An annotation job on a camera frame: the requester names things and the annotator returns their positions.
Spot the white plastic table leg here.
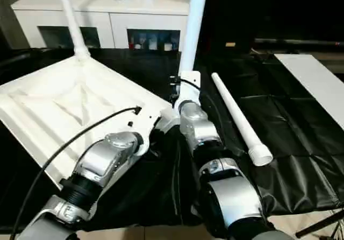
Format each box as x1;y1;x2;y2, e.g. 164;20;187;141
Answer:
211;72;274;167
178;0;210;75
55;0;91;60

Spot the white plastic table top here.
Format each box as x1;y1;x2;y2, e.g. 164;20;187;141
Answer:
0;53;181;191

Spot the black mat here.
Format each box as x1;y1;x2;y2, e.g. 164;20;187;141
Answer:
0;47;344;226

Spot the white cabinet with glass doors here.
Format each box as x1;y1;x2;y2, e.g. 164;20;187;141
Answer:
10;0;190;50

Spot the black bar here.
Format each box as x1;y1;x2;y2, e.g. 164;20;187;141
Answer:
254;37;344;47

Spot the white board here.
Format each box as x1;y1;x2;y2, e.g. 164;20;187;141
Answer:
273;53;344;132

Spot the grey curtain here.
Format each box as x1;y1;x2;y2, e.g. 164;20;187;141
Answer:
0;0;30;50

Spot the black stand leg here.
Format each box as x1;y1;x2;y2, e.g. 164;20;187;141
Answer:
295;209;344;237

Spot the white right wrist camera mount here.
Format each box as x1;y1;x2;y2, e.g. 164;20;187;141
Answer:
171;70;202;117

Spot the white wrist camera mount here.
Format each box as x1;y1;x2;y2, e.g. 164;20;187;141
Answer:
126;107;163;157
171;70;202;117

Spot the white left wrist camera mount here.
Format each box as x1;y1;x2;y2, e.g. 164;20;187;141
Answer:
126;107;163;157

